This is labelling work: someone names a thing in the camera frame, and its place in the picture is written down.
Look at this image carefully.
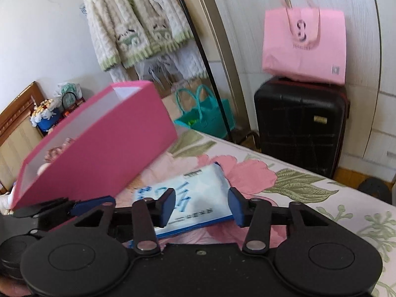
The white feathery garment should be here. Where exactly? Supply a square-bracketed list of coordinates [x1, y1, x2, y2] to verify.
[107, 42, 208, 82]

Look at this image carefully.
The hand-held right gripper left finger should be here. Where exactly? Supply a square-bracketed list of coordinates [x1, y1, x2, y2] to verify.
[74, 189, 176, 256]

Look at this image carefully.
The pink tote bag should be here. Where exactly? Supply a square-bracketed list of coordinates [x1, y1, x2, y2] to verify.
[262, 0, 346, 85]

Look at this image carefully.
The white plastic bag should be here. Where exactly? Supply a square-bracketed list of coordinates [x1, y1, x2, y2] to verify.
[54, 82, 83, 106]

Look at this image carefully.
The black suitcase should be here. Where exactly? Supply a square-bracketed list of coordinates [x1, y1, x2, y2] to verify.
[254, 77, 350, 178]

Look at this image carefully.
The blue flower bouquet box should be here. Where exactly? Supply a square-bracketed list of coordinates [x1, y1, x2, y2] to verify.
[30, 98, 64, 137]

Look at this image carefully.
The dark round object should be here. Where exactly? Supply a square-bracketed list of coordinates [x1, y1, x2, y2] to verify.
[358, 178, 393, 206]

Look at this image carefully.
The blue tissue packet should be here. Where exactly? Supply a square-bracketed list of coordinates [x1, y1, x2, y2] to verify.
[133, 162, 236, 239]

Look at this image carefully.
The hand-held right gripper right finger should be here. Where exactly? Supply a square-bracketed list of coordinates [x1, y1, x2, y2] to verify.
[227, 187, 322, 256]

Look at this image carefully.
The teal handbag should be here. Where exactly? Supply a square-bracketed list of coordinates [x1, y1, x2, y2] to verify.
[174, 84, 236, 138]

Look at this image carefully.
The white green fluffy cardigan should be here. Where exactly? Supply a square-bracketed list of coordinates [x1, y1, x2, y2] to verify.
[82, 0, 198, 72]

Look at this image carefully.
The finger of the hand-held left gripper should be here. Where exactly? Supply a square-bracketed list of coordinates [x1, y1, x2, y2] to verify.
[14, 197, 70, 219]
[70, 196, 116, 219]

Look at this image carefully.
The wooden headboard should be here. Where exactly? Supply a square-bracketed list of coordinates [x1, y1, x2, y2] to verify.
[0, 81, 47, 192]

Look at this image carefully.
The pink cardboard box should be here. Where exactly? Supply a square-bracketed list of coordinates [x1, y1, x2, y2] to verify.
[11, 80, 178, 211]

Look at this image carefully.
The metal door frame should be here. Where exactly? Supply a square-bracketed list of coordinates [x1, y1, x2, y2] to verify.
[169, 0, 251, 137]

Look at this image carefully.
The pink floral cloth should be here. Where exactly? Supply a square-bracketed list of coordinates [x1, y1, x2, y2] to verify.
[45, 139, 75, 163]

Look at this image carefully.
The floral bed sheet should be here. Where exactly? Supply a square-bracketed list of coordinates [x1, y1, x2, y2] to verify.
[0, 128, 396, 297]

